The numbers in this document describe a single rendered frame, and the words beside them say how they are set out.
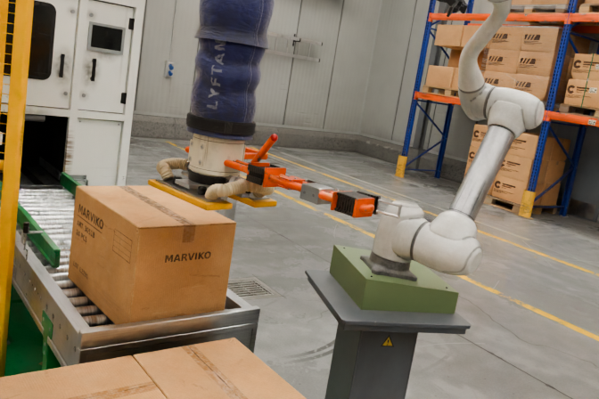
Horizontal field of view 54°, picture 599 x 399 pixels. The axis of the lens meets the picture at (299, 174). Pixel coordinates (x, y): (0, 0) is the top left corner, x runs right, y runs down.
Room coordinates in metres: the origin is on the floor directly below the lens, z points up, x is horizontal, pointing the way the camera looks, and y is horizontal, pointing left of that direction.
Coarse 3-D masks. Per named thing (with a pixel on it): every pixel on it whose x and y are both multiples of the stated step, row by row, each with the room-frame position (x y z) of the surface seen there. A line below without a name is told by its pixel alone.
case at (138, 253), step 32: (96, 192) 2.31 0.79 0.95; (128, 192) 2.40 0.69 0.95; (160, 192) 2.49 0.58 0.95; (96, 224) 2.19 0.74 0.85; (128, 224) 1.99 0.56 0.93; (160, 224) 2.00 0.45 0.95; (192, 224) 2.06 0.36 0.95; (224, 224) 2.15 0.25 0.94; (96, 256) 2.17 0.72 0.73; (128, 256) 1.97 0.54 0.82; (160, 256) 1.99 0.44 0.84; (192, 256) 2.07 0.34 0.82; (224, 256) 2.17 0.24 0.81; (96, 288) 2.15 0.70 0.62; (128, 288) 1.95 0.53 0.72; (160, 288) 2.00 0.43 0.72; (192, 288) 2.09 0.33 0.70; (224, 288) 2.18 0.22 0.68; (128, 320) 1.93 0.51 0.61
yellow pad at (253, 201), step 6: (246, 192) 1.95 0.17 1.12; (234, 198) 1.92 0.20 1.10; (240, 198) 1.90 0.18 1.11; (246, 198) 1.89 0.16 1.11; (252, 198) 1.88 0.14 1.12; (258, 198) 1.90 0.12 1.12; (264, 198) 1.91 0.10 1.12; (246, 204) 1.88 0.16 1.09; (252, 204) 1.86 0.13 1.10; (258, 204) 1.86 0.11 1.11; (264, 204) 1.88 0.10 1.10; (270, 204) 1.90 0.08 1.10
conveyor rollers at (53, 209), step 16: (32, 192) 3.66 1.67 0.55; (48, 192) 3.72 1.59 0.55; (64, 192) 3.78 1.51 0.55; (0, 208) 3.21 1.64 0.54; (32, 208) 3.32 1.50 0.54; (48, 208) 3.37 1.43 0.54; (64, 208) 3.43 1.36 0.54; (16, 224) 3.01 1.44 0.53; (48, 224) 3.04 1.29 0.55; (64, 224) 3.09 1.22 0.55; (64, 240) 2.83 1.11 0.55; (64, 256) 2.65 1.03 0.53; (48, 272) 2.44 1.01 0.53; (64, 272) 2.48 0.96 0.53; (64, 288) 2.31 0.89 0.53; (80, 304) 2.17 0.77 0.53; (96, 320) 2.04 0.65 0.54
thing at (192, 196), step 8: (176, 176) 1.91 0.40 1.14; (152, 184) 1.92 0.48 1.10; (160, 184) 1.89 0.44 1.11; (168, 184) 1.89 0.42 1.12; (176, 184) 1.90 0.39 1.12; (168, 192) 1.86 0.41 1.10; (176, 192) 1.83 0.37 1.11; (184, 192) 1.83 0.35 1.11; (192, 192) 1.82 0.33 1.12; (200, 192) 1.81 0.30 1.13; (192, 200) 1.77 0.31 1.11; (200, 200) 1.75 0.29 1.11; (208, 200) 1.75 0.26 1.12; (216, 200) 1.77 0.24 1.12; (224, 200) 1.79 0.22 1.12; (208, 208) 1.72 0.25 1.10; (216, 208) 1.74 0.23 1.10; (224, 208) 1.76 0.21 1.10
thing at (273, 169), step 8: (248, 168) 1.75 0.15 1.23; (256, 168) 1.72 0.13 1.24; (264, 168) 1.71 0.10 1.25; (272, 168) 1.72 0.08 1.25; (280, 168) 1.74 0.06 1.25; (248, 176) 1.74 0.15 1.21; (256, 176) 1.73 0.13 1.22; (264, 176) 1.71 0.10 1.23; (264, 184) 1.71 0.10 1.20; (272, 184) 1.73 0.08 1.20
